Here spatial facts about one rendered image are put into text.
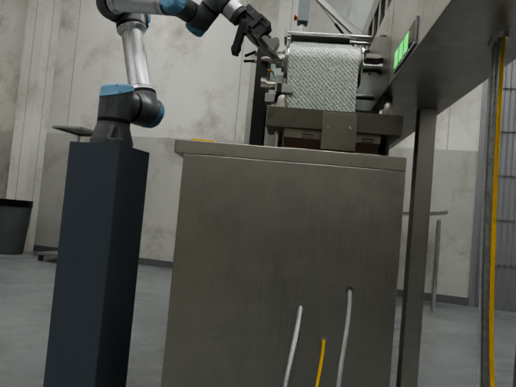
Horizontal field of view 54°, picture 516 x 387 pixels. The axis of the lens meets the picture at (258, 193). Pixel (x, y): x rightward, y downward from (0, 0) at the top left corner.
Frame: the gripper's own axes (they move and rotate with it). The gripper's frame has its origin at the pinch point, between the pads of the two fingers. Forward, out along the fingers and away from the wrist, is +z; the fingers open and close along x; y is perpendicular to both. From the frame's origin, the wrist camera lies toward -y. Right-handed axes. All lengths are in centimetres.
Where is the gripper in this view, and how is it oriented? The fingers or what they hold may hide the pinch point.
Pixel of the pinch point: (274, 58)
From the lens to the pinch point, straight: 180.5
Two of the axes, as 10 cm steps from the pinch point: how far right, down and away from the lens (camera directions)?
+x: 0.6, 0.6, 10.0
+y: 7.1, -7.1, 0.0
